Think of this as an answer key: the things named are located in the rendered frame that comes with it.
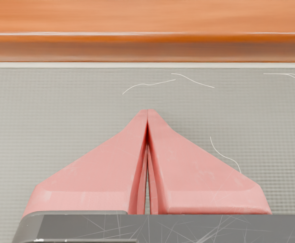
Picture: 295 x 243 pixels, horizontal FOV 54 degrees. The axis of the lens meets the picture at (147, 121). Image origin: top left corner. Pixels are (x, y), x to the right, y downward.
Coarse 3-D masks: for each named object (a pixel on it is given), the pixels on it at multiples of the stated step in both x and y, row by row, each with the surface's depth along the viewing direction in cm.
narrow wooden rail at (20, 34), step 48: (0, 0) 13; (48, 0) 13; (96, 0) 13; (144, 0) 13; (192, 0) 13; (240, 0) 13; (288, 0) 13; (0, 48) 14; (48, 48) 14; (96, 48) 14; (144, 48) 14; (192, 48) 14; (240, 48) 14; (288, 48) 14
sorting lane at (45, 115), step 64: (0, 64) 15; (64, 64) 15; (128, 64) 15; (192, 64) 15; (256, 64) 15; (0, 128) 14; (64, 128) 14; (192, 128) 14; (256, 128) 15; (0, 192) 14
